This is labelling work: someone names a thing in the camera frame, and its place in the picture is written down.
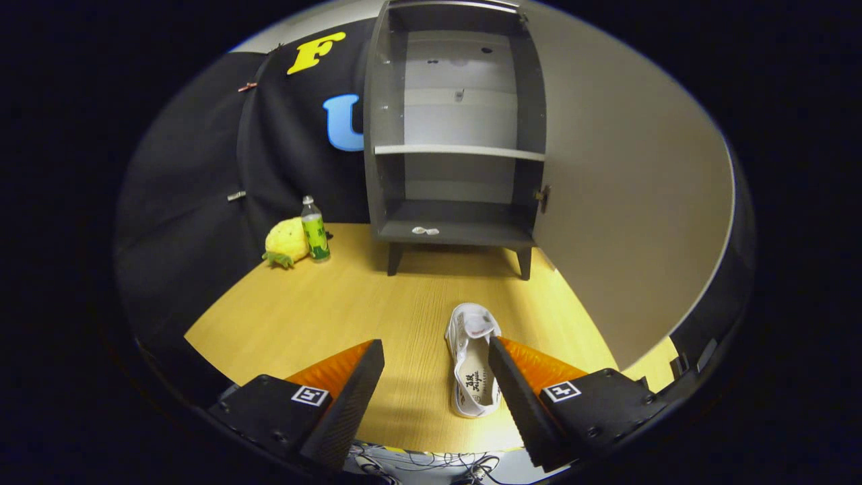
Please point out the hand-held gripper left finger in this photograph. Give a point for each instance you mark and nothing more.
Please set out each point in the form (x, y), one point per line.
(347, 411)

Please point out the silver clip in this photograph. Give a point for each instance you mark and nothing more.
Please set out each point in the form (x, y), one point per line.
(236, 196)

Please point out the white shoe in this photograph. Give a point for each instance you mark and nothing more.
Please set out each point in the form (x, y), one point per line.
(468, 350)

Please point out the black backdrop cloth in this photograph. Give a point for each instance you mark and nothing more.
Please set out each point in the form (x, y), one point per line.
(195, 168)

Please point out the grey cabinet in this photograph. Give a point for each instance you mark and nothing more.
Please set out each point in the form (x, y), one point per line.
(471, 232)

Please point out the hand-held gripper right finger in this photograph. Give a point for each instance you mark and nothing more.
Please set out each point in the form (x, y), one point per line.
(522, 411)

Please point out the green label bottle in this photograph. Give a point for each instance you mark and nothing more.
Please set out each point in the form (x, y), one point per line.
(315, 236)

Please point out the copper clip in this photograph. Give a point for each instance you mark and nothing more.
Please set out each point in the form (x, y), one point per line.
(247, 87)

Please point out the beige cabinet door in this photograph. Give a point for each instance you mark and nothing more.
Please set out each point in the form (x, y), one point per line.
(626, 202)

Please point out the yellow pineapple plush toy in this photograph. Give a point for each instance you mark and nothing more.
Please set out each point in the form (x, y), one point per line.
(286, 239)

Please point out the brass door hinge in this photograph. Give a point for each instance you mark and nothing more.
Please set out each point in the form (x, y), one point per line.
(543, 197)

